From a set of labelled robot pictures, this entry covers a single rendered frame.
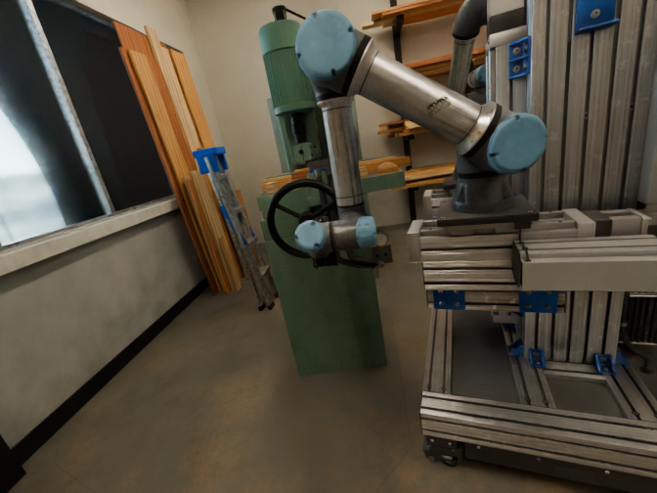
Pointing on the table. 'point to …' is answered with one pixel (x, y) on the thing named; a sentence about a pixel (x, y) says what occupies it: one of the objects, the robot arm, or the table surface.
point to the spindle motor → (284, 68)
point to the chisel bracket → (303, 152)
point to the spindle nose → (298, 127)
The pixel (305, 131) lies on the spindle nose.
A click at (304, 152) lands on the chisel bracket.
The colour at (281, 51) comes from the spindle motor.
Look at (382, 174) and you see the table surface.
